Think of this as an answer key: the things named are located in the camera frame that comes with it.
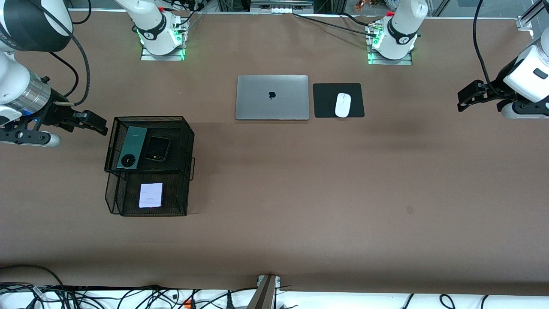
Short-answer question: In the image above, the green phone round camera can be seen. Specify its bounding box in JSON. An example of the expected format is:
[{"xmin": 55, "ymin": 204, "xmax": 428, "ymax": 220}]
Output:
[{"xmin": 116, "ymin": 126, "xmax": 148, "ymax": 170}]

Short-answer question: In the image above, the black flip phone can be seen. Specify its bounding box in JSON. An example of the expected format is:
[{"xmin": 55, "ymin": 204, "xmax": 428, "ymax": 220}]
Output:
[{"xmin": 143, "ymin": 136, "xmax": 172, "ymax": 163}]

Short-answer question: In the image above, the lavender phone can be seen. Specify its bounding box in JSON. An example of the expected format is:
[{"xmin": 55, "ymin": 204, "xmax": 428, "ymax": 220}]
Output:
[{"xmin": 139, "ymin": 183, "xmax": 163, "ymax": 209}]

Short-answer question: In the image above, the black mesh two-tier organizer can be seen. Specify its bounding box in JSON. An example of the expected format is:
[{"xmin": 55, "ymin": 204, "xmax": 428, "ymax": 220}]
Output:
[{"xmin": 104, "ymin": 116, "xmax": 196, "ymax": 217}]

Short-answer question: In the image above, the white computer mouse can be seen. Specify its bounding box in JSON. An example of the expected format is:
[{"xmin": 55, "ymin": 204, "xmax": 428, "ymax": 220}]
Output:
[{"xmin": 335, "ymin": 93, "xmax": 352, "ymax": 118}]

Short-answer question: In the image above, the black mouse pad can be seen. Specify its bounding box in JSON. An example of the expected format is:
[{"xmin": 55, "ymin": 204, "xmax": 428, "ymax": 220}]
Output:
[{"xmin": 313, "ymin": 83, "xmax": 365, "ymax": 118}]

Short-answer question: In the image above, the silver laptop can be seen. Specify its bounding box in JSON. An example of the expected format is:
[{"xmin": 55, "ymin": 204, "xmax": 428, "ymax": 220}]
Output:
[{"xmin": 235, "ymin": 75, "xmax": 310, "ymax": 121}]

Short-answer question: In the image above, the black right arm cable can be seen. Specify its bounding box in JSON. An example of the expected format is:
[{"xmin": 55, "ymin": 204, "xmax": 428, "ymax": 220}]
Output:
[{"xmin": 26, "ymin": 0, "xmax": 91, "ymax": 106}]

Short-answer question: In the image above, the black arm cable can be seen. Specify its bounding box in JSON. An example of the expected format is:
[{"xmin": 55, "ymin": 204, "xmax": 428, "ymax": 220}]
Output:
[
  {"xmin": 26, "ymin": 0, "xmax": 91, "ymax": 106},
  {"xmin": 473, "ymin": 0, "xmax": 504, "ymax": 97}
]

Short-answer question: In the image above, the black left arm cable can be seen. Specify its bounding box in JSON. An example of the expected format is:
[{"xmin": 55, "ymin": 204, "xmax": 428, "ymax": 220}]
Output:
[{"xmin": 473, "ymin": 0, "xmax": 504, "ymax": 97}]

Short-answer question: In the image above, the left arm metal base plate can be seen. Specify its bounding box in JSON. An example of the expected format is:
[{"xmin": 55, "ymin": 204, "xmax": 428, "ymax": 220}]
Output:
[{"xmin": 368, "ymin": 46, "xmax": 413, "ymax": 66}]

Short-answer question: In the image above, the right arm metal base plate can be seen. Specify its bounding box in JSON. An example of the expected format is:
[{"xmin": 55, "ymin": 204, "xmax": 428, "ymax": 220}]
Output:
[{"xmin": 141, "ymin": 42, "xmax": 186, "ymax": 61}]

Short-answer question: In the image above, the thick black looped cable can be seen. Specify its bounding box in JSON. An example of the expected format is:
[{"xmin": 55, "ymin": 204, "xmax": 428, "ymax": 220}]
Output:
[{"xmin": 0, "ymin": 265, "xmax": 65, "ymax": 289}]

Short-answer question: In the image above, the black cable on table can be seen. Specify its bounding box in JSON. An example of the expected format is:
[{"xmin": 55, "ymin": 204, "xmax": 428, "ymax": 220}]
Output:
[{"xmin": 293, "ymin": 13, "xmax": 378, "ymax": 36}]

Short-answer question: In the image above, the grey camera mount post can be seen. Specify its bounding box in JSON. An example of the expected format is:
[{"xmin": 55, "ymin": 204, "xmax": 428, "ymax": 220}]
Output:
[{"xmin": 247, "ymin": 275, "xmax": 281, "ymax": 309}]

